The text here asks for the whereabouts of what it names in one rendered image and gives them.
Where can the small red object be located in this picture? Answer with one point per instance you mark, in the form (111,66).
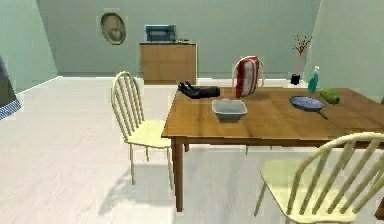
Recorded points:
(183,40)

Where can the brown wooden dining table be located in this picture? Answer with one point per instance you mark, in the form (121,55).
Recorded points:
(273,123)

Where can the black glove-shaped object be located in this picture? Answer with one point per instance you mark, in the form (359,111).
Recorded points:
(200,91)

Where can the brown wooden cabinet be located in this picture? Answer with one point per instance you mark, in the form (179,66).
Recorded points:
(168,63)

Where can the oval framed picture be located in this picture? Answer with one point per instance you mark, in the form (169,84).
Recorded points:
(113,28)

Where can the grey square bowl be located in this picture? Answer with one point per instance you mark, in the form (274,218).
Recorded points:
(229,110)

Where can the blue frying pan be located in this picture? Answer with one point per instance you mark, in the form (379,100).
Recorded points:
(306,103)

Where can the teal spray bottle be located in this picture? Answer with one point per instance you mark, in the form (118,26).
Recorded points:
(313,81)

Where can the red-twig houseplant in black pot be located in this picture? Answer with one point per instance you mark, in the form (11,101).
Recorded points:
(299,63)

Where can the green lettuce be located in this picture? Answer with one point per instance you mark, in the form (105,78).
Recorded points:
(330,95)

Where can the dark blue-edged furniture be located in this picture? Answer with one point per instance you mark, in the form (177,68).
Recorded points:
(6,93)

